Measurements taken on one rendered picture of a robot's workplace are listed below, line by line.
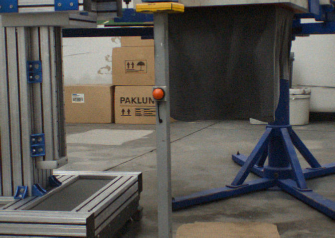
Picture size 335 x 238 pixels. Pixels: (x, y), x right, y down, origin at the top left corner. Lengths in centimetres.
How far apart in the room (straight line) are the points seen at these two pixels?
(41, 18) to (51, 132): 46
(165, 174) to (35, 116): 67
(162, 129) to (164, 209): 28
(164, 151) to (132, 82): 487
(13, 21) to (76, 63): 536
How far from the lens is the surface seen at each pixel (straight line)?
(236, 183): 355
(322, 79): 704
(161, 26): 220
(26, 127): 261
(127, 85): 710
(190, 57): 247
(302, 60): 705
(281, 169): 374
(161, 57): 220
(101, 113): 725
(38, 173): 271
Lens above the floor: 80
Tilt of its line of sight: 5 degrees down
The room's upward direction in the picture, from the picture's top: 1 degrees counter-clockwise
